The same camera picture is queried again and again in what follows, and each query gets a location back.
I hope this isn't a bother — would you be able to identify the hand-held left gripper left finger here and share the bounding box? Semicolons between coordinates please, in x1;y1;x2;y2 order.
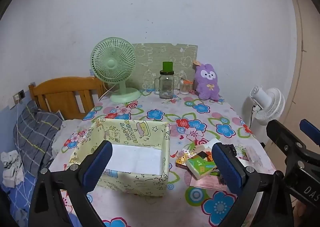
28;140;113;227

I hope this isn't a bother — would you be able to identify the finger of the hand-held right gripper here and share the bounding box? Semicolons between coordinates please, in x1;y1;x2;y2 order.
299;119;320;146
266;119;309;160

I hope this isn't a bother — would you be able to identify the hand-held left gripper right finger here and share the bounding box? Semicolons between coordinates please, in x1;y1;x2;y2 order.
211;142;294;227

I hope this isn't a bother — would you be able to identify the pink packet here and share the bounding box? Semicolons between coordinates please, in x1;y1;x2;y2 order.
189;174;227;191

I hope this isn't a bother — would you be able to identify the green tissue packet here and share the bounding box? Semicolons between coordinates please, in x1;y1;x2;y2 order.
185;153;217;180

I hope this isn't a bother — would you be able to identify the white tissue packet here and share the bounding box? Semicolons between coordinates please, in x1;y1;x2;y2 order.
197;138;219;154

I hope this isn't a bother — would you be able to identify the clear plastic bag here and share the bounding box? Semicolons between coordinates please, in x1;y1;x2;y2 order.
236;146;265;167

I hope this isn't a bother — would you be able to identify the yellow cartoon tissue packet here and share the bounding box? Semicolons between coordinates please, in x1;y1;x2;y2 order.
175;149;198;169

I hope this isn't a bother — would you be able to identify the yellow fabric storage box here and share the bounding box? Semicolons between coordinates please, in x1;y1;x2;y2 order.
69;118;171;197

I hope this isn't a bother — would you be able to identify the person's right hand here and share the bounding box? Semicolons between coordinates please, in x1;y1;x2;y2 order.
293;199;307;218

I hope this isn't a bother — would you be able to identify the white standing fan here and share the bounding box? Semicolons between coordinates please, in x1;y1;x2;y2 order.
249;86;286;140

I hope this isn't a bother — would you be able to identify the white bed quilt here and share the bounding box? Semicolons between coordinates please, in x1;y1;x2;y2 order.
51;119;85;154

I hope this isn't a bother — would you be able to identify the grey plaid pillow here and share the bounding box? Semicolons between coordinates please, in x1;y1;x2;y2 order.
13;100;63;171

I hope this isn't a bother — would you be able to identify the beige wooden door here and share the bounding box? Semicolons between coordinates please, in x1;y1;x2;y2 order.
285;0;320;142

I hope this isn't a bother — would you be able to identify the wooden bed headboard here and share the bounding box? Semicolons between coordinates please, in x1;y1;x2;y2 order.
28;76;108;120

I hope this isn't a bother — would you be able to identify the purple plush bunny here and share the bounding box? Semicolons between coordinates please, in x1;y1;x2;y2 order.
193;60;221;101

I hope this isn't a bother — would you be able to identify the toothpick jar orange lid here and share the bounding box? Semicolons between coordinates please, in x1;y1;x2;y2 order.
180;79;194;95

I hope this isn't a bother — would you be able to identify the white crumpled cloth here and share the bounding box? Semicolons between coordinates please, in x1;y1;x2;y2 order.
0;150;25;188

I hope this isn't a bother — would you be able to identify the blue checked bed sheet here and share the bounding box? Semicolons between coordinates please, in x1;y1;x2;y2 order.
0;164;78;227

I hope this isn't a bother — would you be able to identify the glass mug jar green lid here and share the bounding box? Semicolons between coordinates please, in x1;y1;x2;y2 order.
154;61;175;99

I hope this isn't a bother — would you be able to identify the green desk fan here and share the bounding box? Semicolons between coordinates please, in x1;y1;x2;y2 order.
90;37;142;104

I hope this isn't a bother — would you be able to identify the green printed board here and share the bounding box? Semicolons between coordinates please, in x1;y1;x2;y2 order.
132;43;198;91

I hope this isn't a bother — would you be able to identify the white charging cable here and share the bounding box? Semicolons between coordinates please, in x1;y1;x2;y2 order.
14;100;28;192

